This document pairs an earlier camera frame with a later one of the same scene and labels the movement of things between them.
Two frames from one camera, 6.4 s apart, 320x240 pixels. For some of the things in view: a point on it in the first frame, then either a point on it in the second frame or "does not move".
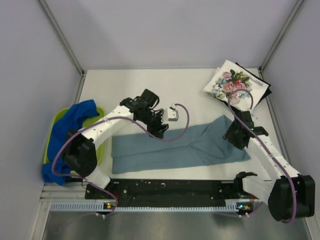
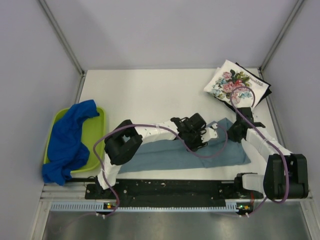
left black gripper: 158,128 → 199,144
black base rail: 169,193 does not move
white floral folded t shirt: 231,76 does not move
